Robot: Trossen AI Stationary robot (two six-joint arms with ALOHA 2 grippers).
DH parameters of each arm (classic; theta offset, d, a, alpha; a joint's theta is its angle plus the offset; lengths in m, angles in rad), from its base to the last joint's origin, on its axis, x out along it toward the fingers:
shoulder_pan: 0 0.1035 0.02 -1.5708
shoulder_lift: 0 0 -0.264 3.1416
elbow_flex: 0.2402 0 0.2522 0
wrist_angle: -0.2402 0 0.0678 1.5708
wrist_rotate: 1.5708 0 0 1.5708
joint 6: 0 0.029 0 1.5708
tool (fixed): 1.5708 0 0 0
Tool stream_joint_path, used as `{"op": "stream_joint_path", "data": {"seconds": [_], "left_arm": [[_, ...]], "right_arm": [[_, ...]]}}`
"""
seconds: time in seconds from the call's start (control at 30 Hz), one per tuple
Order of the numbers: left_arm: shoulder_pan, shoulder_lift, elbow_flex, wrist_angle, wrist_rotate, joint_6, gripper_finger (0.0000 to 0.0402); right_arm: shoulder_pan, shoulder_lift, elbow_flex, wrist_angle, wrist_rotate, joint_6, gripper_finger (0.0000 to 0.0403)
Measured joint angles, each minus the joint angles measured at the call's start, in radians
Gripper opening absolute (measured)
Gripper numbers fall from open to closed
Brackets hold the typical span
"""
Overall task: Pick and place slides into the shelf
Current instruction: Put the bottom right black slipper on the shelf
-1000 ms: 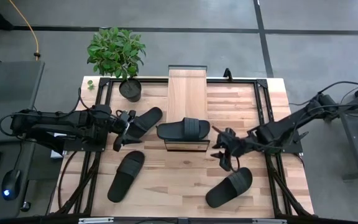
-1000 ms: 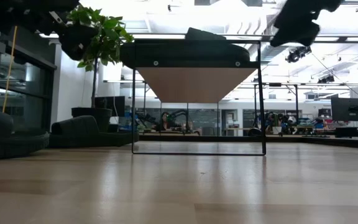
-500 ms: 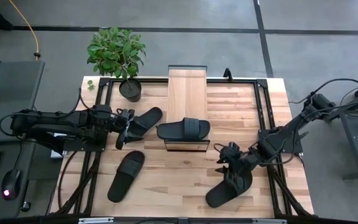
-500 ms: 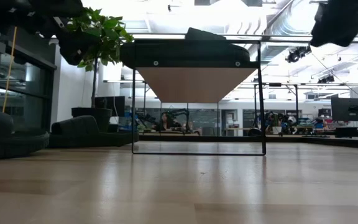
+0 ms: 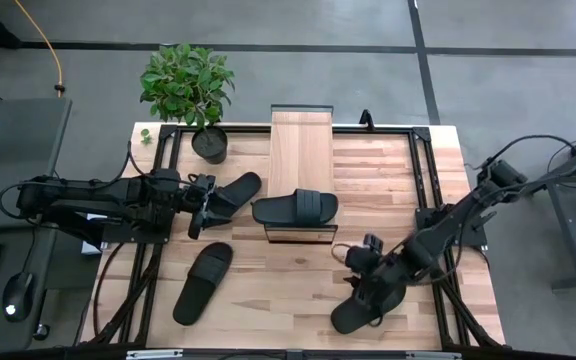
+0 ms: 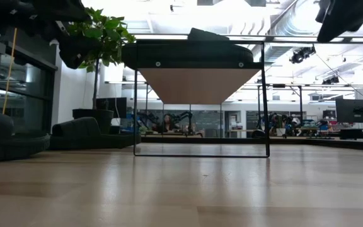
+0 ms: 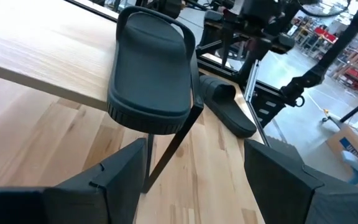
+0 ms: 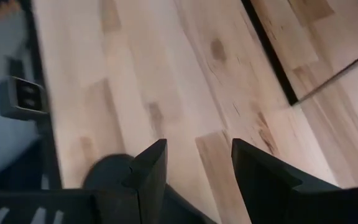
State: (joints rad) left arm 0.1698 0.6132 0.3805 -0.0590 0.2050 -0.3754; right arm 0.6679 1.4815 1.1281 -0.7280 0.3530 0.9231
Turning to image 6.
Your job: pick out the person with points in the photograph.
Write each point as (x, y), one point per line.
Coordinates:
(167, 124)

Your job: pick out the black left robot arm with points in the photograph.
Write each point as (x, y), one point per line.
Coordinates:
(11, 19)

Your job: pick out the black computer monitor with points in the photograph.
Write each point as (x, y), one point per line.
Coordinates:
(354, 110)

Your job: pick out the long ceiling light bar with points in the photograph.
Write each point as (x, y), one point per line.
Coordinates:
(295, 39)

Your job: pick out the black aluminium table frame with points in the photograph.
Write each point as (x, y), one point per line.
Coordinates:
(326, 142)

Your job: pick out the dark glass partition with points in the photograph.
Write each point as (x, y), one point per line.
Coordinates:
(27, 110)

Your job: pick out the silver air duct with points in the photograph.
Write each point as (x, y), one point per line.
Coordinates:
(295, 22)

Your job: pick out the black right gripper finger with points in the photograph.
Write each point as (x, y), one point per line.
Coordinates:
(348, 17)

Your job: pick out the green potted plant, black pot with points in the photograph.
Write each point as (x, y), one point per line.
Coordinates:
(106, 31)

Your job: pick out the background black metal frame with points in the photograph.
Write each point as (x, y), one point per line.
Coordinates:
(300, 107)

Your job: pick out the black ceiling spotlight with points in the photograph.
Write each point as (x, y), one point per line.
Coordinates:
(301, 54)
(330, 80)

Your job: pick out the black wall screen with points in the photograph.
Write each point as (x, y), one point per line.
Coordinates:
(115, 107)

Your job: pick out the background black robot arm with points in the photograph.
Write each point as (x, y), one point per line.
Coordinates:
(184, 115)

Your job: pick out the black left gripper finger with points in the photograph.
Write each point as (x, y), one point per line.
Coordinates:
(72, 55)

